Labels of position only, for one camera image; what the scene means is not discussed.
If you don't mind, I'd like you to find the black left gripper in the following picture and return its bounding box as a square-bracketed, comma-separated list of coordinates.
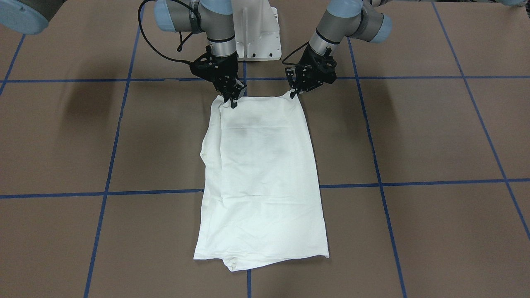
[284, 43, 337, 99]

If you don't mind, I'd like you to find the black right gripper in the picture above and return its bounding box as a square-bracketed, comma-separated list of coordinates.
[190, 46, 247, 109]

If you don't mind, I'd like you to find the white long-sleeve printed shirt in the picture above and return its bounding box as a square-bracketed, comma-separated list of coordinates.
[193, 93, 330, 272]

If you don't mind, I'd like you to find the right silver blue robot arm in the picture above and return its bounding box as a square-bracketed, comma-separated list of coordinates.
[0, 0, 247, 108]

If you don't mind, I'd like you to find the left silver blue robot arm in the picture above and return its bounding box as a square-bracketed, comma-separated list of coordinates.
[303, 0, 529, 89]

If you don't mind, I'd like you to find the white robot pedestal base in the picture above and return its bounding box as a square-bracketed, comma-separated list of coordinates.
[231, 0, 282, 62]

